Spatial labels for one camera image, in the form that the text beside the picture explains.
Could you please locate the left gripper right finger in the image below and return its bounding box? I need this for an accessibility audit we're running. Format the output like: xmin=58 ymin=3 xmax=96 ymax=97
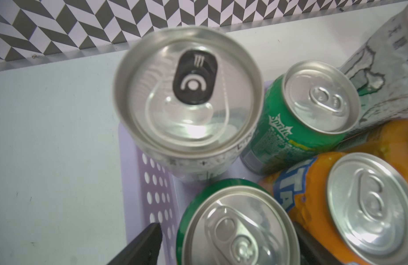
xmin=293 ymin=221 xmax=338 ymax=265

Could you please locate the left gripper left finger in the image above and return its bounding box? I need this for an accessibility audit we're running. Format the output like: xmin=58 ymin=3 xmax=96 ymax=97
xmin=108 ymin=223 xmax=163 ymax=265

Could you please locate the orange Fanta can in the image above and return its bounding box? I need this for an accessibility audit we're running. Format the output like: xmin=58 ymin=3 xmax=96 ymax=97
xmin=332 ymin=117 xmax=408 ymax=196
xmin=259 ymin=152 xmax=408 ymax=265

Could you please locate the green Sprite can front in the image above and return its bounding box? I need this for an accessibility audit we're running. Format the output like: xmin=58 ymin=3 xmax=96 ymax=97
xmin=175 ymin=178 xmax=301 ymax=265

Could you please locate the green sprite can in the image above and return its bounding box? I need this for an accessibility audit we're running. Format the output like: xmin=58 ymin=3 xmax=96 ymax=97
xmin=240 ymin=60 xmax=361 ymax=174
xmin=175 ymin=178 xmax=301 ymax=265

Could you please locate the white monster can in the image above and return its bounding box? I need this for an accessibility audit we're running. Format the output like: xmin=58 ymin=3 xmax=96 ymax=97
xmin=340 ymin=5 xmax=408 ymax=134
xmin=113 ymin=26 xmax=264 ymax=183

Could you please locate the lilac plastic basket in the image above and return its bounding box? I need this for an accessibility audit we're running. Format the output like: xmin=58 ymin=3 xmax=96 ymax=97
xmin=117 ymin=79 xmax=274 ymax=265

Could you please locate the green Sprite can back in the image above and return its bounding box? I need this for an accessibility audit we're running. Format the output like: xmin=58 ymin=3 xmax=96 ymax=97
xmin=240 ymin=60 xmax=361 ymax=174

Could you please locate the white Monster can back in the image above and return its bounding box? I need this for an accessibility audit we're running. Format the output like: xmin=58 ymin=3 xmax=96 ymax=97
xmin=340 ymin=5 xmax=408 ymax=134

